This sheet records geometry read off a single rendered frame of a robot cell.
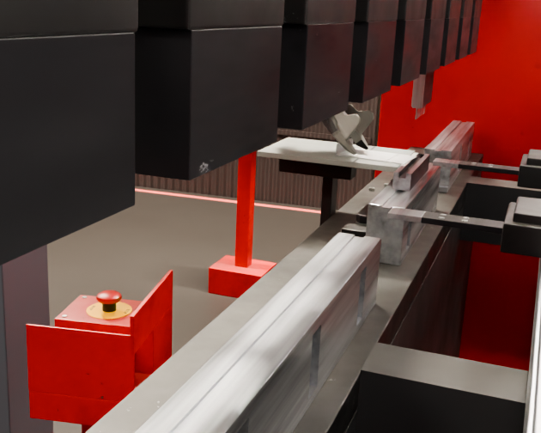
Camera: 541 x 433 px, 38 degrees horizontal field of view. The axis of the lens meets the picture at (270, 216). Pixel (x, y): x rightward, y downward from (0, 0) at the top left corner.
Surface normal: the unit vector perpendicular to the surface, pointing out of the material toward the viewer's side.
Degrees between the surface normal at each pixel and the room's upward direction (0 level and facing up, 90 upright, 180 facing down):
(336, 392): 0
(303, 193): 90
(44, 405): 90
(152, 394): 0
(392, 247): 90
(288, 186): 90
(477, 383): 0
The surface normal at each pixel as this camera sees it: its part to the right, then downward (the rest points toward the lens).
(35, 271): 0.96, 0.12
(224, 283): -0.34, 0.24
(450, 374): 0.04, -0.96
